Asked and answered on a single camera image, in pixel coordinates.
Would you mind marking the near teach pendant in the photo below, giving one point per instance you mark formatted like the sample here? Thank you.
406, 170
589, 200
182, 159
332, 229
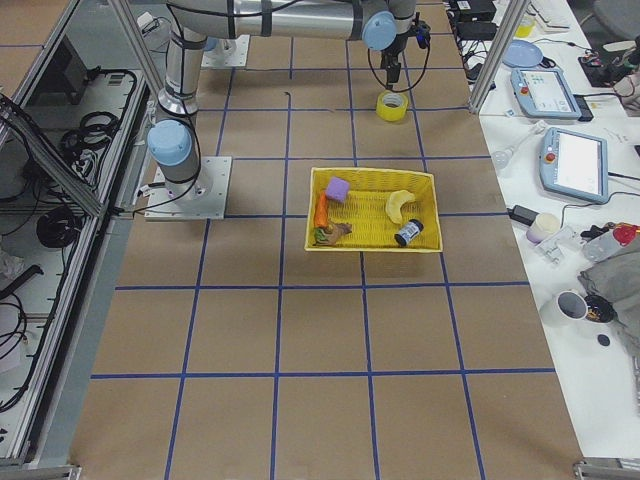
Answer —
575, 165

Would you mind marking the small black jar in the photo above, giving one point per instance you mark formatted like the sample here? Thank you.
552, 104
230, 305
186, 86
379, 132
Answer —
408, 232

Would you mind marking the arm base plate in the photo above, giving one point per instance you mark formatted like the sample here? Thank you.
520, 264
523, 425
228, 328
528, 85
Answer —
206, 200
237, 60

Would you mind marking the purple foam block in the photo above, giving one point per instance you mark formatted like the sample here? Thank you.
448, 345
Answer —
337, 189

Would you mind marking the yellow tape roll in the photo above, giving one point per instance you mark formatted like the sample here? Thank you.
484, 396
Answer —
391, 106

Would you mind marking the white mug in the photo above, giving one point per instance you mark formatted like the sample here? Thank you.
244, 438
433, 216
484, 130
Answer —
563, 309

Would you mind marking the far teach pendant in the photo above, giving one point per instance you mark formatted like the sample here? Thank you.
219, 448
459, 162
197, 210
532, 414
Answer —
544, 94

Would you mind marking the grey cloth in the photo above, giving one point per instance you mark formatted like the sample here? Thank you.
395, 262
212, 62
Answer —
616, 279

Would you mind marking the yellow woven tray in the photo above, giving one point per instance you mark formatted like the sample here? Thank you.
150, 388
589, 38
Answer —
364, 209

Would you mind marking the teach pendant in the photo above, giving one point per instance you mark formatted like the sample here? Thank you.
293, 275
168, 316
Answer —
544, 94
575, 165

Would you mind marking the brown toy animal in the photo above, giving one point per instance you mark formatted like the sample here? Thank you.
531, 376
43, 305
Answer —
331, 234

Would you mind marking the black power adapter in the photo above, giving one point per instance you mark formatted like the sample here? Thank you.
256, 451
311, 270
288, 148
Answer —
522, 215

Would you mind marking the pale croissant toy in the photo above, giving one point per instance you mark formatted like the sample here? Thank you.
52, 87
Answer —
395, 202

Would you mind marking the aluminium frame post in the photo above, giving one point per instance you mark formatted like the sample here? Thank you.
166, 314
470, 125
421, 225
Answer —
509, 23

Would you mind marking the orange toy carrot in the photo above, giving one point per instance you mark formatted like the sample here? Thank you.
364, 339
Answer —
321, 219

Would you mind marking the blue plate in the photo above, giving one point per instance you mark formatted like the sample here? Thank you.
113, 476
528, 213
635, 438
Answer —
522, 54

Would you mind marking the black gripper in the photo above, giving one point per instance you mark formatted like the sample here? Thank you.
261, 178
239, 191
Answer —
391, 57

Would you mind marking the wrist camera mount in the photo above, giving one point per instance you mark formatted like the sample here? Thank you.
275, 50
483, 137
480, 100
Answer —
421, 31

